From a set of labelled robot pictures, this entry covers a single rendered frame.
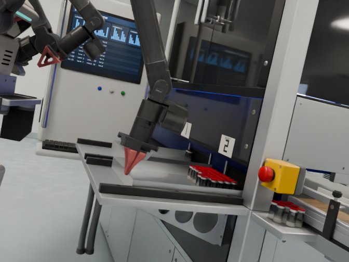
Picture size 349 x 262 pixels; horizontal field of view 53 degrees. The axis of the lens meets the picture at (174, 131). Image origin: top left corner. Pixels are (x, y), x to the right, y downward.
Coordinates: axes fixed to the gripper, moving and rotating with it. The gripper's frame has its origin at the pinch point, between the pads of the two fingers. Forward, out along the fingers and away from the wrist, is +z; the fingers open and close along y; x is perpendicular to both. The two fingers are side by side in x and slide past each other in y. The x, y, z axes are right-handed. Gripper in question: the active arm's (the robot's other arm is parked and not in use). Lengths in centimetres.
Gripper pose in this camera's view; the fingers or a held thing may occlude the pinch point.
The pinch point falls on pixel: (126, 171)
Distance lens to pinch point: 93.5
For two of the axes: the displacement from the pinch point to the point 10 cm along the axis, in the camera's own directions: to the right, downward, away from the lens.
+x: -3.5, -1.6, 9.2
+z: -3.6, 9.3, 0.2
